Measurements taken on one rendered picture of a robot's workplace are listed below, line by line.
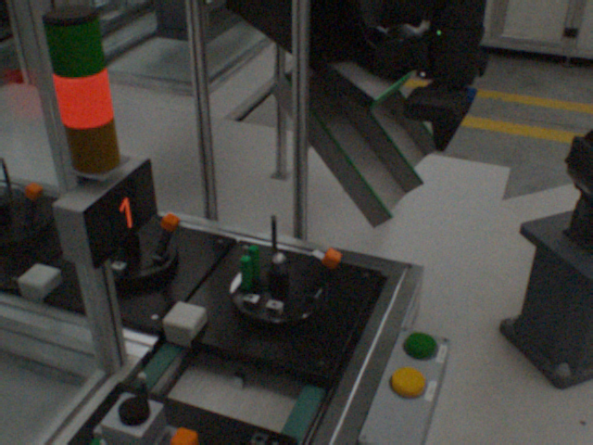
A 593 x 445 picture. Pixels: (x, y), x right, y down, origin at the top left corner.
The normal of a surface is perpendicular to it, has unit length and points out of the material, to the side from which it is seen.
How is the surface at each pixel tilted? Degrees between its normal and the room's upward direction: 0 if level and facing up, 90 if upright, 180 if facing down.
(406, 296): 0
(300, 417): 0
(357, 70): 25
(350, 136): 45
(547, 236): 0
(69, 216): 90
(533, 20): 90
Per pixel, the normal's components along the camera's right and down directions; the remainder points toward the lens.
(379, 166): 0.60, -0.40
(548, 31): -0.38, 0.51
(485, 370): 0.00, -0.84
